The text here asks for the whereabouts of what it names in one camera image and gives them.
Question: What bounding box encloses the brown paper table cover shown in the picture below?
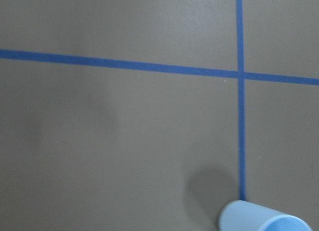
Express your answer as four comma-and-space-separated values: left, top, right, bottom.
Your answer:
0, 0, 319, 231

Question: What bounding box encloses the blue cup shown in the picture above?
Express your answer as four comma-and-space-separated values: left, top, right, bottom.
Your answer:
218, 200, 312, 231

